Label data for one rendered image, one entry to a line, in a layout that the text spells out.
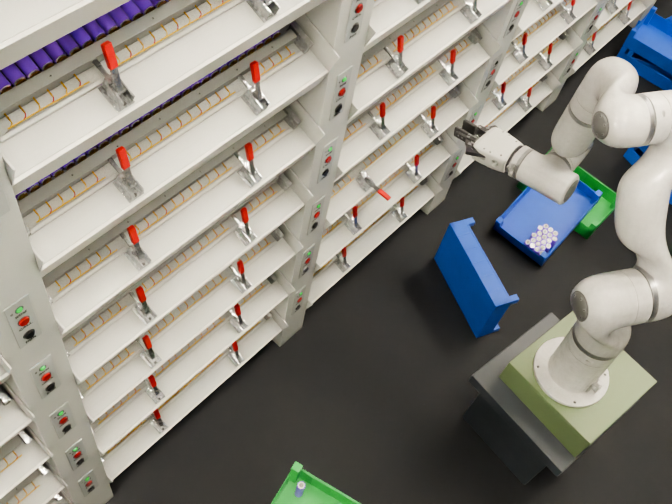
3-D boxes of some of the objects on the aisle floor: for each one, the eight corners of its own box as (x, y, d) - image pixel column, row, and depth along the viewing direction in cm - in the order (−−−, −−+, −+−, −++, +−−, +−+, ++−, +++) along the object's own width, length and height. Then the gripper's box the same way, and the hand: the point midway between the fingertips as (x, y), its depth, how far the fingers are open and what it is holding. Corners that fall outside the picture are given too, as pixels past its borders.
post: (113, 496, 207) (-114, -198, 59) (83, 523, 202) (-245, -155, 54) (63, 442, 212) (-260, -316, 64) (33, 467, 208) (-390, -285, 60)
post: (302, 327, 240) (460, -387, 92) (279, 347, 235) (408, -370, 87) (254, 284, 246) (332, -454, 97) (232, 303, 241) (277, -441, 93)
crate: (541, 266, 264) (545, 258, 256) (492, 228, 269) (495, 219, 262) (598, 202, 270) (603, 192, 262) (549, 166, 275) (553, 156, 268)
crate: (475, 338, 246) (495, 306, 229) (433, 258, 260) (449, 223, 243) (498, 331, 249) (519, 299, 232) (455, 252, 262) (472, 216, 245)
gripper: (539, 133, 203) (479, 100, 210) (502, 167, 195) (441, 132, 203) (533, 155, 209) (475, 122, 216) (497, 188, 201) (438, 153, 208)
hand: (465, 130), depth 209 cm, fingers open, 3 cm apart
